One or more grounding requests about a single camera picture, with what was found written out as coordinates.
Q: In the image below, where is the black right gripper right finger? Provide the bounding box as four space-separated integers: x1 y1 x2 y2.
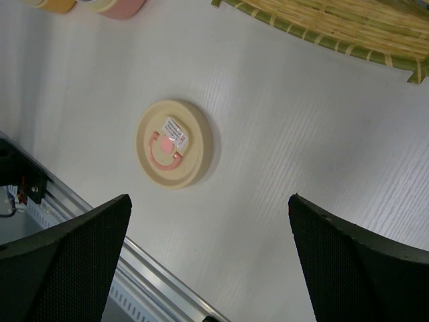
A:
288 195 428 321

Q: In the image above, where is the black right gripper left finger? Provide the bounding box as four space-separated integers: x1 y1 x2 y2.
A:
1 195 132 321

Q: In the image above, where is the cream lid pink handle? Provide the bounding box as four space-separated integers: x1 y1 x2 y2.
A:
135 99 213 190

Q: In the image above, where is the orange lunch box bowl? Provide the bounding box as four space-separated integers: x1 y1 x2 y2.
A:
21 0 76 14

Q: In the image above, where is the pink lunch box bowl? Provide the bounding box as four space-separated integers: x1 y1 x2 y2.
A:
78 0 145 20

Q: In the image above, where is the bamboo mat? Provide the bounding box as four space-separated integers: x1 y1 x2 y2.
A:
228 0 428 85

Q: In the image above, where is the aluminium front rail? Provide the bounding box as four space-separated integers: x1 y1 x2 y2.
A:
0 130 232 322

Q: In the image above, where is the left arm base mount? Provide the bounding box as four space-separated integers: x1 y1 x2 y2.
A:
1 138 48 204

